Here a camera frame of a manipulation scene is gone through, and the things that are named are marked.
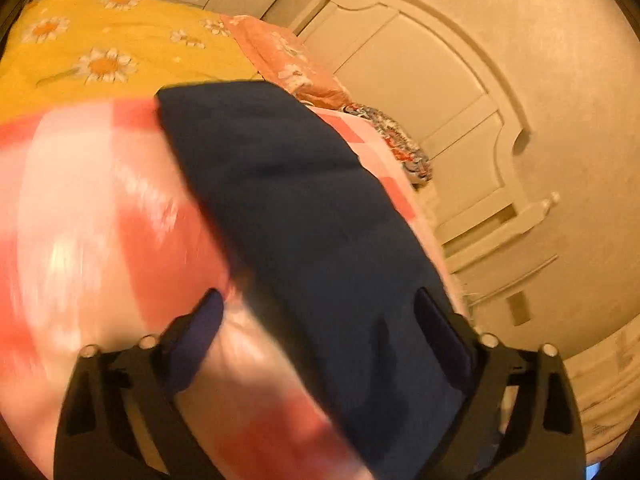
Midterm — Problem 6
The navy quilted jacket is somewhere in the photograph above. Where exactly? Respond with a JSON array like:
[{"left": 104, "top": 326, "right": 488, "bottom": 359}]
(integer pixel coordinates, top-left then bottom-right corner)
[{"left": 156, "top": 80, "right": 481, "bottom": 480}]

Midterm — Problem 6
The multicoloured patterned cloth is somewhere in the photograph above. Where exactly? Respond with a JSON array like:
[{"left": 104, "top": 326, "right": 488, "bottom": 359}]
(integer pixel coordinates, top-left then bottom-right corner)
[{"left": 340, "top": 102, "right": 433, "bottom": 186}]

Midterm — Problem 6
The thin white rod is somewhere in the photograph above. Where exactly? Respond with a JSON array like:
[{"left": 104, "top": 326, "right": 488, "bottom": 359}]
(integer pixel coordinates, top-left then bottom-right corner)
[{"left": 470, "top": 254, "right": 559, "bottom": 307}]

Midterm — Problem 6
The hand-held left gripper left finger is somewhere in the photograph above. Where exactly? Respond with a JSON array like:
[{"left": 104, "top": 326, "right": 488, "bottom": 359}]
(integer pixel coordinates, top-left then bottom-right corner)
[{"left": 54, "top": 288, "right": 226, "bottom": 480}]

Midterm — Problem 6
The cream wooden headboard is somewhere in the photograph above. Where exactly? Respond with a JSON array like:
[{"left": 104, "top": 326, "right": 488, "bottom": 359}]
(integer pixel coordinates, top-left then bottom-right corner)
[{"left": 290, "top": 0, "right": 561, "bottom": 276}]

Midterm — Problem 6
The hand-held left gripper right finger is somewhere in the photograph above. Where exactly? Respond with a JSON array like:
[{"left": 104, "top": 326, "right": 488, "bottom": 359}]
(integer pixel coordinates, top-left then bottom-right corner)
[{"left": 414, "top": 287, "right": 586, "bottom": 480}]

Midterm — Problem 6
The orange floral pillow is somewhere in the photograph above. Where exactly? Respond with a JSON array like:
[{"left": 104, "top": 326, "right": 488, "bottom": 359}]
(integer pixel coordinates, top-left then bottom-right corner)
[{"left": 220, "top": 14, "right": 351, "bottom": 108}]

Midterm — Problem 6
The yellow daisy print blanket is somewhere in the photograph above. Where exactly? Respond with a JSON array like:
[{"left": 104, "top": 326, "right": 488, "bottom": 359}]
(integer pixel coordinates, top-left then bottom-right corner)
[{"left": 0, "top": 0, "right": 263, "bottom": 121}]

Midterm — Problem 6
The grey wall plate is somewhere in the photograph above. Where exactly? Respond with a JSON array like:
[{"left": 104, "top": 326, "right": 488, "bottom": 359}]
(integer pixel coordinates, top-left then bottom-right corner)
[{"left": 505, "top": 291, "right": 531, "bottom": 325}]

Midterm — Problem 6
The pink checkered bed cover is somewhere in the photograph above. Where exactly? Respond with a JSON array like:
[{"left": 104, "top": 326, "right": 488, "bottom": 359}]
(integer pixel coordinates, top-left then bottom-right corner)
[{"left": 0, "top": 97, "right": 471, "bottom": 480}]

